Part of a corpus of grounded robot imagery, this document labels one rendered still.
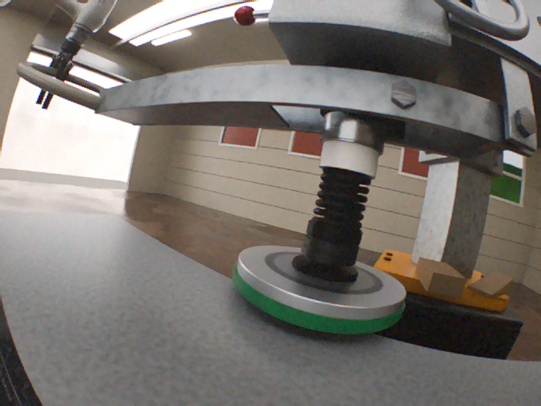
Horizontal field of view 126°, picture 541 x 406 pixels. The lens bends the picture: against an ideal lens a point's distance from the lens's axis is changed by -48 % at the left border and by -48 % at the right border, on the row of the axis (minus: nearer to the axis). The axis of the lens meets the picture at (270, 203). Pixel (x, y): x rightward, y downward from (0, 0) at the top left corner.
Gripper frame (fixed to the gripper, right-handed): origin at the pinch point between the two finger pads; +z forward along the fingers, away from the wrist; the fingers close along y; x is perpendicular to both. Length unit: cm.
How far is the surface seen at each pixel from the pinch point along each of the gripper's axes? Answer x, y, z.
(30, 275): -44, 59, 6
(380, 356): -43, 93, -6
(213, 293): -33, 78, 1
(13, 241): -40, 50, 10
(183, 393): -50, 77, -1
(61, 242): -33, 55, 9
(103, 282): -39, 66, 4
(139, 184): 704, -224, 234
